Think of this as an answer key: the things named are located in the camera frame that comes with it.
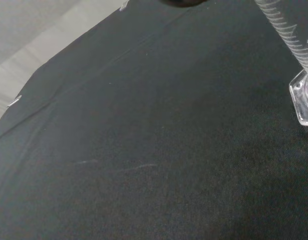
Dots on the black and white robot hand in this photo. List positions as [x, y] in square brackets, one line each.
[181, 3]

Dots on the clear tape piece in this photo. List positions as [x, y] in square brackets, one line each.
[123, 5]
[14, 101]

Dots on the black cloth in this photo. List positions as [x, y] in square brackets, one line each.
[143, 137]

